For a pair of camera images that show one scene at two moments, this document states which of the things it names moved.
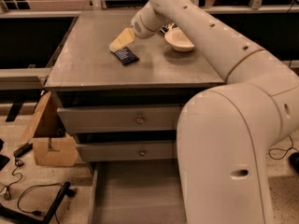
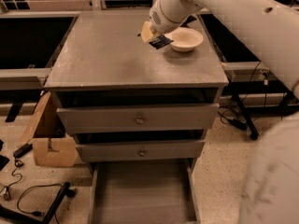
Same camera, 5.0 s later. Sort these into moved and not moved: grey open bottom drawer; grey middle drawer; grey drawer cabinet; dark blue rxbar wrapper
Moved: dark blue rxbar wrapper
Not moved: grey open bottom drawer; grey drawer cabinet; grey middle drawer
